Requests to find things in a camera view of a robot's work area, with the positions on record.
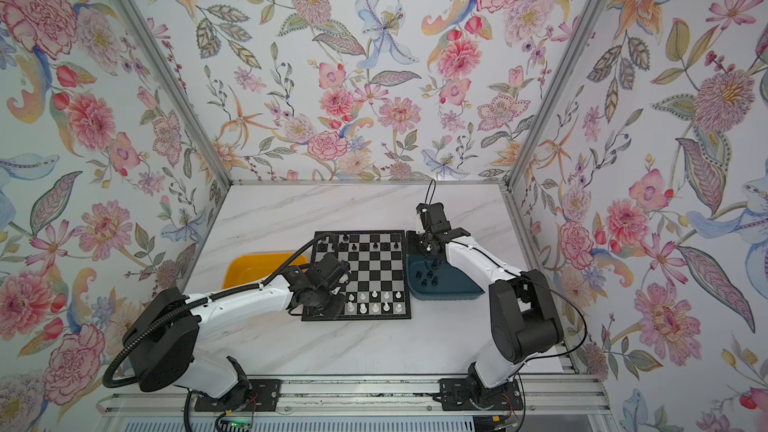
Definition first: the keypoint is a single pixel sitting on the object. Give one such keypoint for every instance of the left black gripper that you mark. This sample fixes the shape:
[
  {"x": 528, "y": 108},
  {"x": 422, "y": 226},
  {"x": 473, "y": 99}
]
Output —
[{"x": 338, "y": 311}]

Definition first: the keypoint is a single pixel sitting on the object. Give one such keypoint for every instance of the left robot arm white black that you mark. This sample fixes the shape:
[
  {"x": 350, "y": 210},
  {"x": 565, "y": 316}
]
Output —
[{"x": 166, "y": 335}]

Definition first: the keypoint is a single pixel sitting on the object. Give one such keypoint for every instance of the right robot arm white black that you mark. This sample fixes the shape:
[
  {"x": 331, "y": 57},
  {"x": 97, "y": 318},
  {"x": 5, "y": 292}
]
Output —
[{"x": 541, "y": 329}]

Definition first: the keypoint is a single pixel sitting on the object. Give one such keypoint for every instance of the black chess pieces in tray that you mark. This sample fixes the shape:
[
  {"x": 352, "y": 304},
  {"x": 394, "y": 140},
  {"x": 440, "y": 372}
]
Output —
[{"x": 424, "y": 272}]

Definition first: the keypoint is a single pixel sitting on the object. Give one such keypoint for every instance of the white chess pieces on board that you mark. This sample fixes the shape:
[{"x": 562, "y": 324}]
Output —
[{"x": 376, "y": 303}]

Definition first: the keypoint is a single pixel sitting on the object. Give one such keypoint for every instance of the black chess pieces on board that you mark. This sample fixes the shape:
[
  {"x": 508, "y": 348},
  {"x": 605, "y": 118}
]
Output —
[{"x": 357, "y": 241}]

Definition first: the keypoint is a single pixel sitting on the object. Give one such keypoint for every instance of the black white chess board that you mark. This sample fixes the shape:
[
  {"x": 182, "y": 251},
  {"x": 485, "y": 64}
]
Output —
[{"x": 375, "y": 271}]

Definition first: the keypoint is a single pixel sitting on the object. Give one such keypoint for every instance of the dark teal plastic tray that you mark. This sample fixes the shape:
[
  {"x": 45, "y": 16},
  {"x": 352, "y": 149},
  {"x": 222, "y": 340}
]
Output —
[{"x": 450, "y": 283}]

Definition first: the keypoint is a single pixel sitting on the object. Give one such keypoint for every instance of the yellow plastic tray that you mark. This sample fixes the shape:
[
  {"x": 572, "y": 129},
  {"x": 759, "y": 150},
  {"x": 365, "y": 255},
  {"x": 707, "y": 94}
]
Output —
[{"x": 252, "y": 267}]

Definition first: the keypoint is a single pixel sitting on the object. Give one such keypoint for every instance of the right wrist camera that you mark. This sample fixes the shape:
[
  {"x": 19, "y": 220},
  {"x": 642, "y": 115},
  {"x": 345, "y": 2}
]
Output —
[{"x": 432, "y": 217}]

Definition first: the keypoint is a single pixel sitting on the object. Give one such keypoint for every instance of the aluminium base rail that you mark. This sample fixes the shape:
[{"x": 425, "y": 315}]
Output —
[{"x": 377, "y": 395}]

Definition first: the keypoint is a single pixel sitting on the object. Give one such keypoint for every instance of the right aluminium corner post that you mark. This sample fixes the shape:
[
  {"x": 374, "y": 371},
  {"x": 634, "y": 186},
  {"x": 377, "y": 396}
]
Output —
[{"x": 561, "y": 77}]

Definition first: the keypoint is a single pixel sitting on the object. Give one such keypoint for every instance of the aluminium corner post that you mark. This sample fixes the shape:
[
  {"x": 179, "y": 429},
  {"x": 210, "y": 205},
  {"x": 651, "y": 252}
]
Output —
[
  {"x": 137, "y": 25},
  {"x": 561, "y": 77}
]

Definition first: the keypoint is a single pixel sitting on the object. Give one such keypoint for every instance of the left aluminium corner post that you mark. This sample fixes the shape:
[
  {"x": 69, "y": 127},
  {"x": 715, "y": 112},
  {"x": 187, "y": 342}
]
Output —
[{"x": 137, "y": 25}]

